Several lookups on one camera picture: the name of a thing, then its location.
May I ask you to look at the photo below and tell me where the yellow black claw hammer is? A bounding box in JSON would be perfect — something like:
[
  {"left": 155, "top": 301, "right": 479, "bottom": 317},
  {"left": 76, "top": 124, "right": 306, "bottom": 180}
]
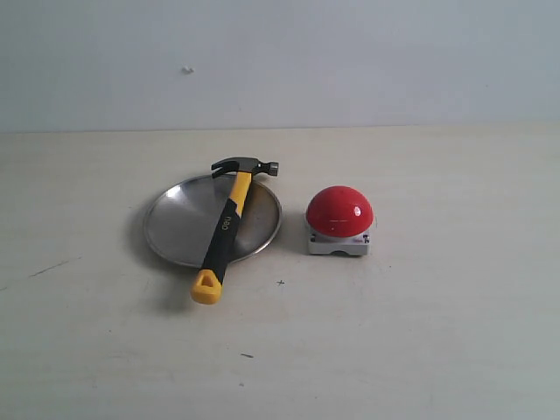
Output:
[{"left": 190, "top": 157, "right": 279, "bottom": 305}]

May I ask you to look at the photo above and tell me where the red dome push button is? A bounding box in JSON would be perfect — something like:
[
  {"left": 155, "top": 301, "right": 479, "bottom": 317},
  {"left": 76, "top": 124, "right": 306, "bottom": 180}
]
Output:
[{"left": 304, "top": 185, "right": 377, "bottom": 256}]

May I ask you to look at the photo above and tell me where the round steel plate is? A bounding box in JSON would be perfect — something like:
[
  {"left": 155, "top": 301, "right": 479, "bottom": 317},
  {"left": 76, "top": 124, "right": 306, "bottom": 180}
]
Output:
[{"left": 143, "top": 174, "right": 282, "bottom": 268}]

